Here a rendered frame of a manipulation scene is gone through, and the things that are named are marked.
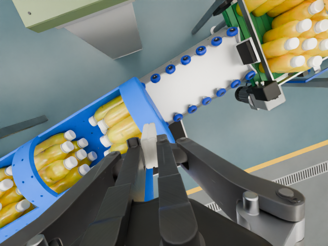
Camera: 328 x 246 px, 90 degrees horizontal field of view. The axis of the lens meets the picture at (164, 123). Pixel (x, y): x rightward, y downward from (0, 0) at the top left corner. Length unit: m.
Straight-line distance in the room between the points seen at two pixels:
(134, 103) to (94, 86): 1.31
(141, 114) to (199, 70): 0.42
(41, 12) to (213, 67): 0.67
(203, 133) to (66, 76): 1.49
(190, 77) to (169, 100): 0.14
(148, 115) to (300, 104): 2.09
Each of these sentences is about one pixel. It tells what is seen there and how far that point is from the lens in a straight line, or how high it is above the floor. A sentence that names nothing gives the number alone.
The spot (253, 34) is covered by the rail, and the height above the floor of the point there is 0.97.
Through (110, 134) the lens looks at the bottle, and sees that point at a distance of 0.57.
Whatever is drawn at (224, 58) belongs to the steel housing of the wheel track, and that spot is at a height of 0.93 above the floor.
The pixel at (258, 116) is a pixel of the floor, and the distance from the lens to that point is 2.10.
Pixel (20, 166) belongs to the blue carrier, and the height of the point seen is 1.21.
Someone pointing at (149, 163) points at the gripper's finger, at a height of 1.55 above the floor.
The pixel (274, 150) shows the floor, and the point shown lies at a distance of 2.36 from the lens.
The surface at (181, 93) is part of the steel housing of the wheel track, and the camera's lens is 0.78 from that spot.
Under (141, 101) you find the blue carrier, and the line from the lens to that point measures 0.48.
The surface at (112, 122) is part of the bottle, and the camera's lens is 0.60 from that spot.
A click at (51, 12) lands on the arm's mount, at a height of 1.06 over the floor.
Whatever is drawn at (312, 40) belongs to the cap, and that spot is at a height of 1.09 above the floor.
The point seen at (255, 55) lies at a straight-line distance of 0.77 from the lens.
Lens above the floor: 1.69
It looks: 76 degrees down
